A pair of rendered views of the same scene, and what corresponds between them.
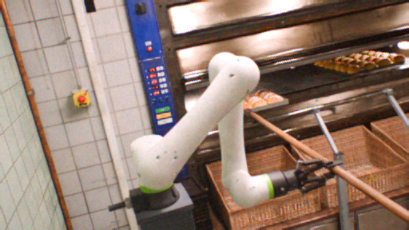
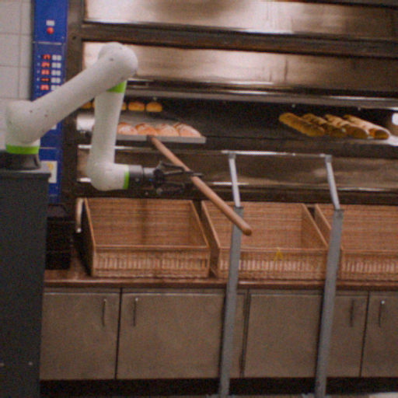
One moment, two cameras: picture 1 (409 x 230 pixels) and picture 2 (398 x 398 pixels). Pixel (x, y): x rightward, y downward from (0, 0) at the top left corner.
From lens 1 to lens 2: 2.37 m
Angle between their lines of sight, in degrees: 4
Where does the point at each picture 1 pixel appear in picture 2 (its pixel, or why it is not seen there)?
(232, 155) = (101, 141)
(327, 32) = (281, 70)
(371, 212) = (269, 296)
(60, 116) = not seen: outside the picture
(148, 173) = (19, 122)
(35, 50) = not seen: outside the picture
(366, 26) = (333, 76)
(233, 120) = (109, 108)
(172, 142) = (47, 102)
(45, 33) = not seen: outside the picture
